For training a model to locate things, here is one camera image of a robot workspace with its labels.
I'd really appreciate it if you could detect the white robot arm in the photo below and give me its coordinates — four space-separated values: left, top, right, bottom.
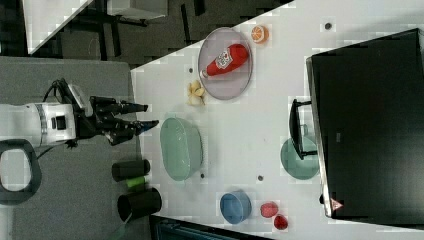
1 96 159 205

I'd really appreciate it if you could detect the green small cylinder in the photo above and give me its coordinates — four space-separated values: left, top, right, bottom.
126 176 146 188

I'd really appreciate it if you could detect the red ketchup bottle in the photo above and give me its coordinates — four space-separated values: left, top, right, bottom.
200 44 250 78

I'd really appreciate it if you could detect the grey round plate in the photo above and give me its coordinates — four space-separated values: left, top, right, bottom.
198 28 253 100

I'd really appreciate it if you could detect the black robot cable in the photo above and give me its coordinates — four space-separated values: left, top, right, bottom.
35 78 73 160

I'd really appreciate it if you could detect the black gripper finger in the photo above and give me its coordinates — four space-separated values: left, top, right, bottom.
120 103 148 114
134 120 159 135

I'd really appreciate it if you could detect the red strawberry toy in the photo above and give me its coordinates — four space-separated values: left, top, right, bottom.
274 214 288 230

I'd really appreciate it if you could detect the black cylinder cup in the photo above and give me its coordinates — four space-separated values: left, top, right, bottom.
117 188 162 221

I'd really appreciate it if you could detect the green round plate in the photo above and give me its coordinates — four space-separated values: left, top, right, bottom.
280 138 319 180

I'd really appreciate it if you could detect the blue bowl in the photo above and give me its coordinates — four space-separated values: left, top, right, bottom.
220 190 252 225

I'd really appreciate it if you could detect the black toaster oven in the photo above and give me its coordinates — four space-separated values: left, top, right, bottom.
289 28 424 229

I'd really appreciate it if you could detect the green plastic strainer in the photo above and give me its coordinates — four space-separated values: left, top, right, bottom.
160 117 203 181

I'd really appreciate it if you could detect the black cylinder upper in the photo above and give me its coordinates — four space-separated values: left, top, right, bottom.
111 159 151 182

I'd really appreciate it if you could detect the pink strawberry toy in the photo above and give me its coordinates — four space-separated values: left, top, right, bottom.
260 201 279 218

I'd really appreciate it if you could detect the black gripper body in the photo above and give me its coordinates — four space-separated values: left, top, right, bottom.
76 96 135 146

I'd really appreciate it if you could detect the orange slice toy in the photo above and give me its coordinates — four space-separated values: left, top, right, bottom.
251 25 269 44

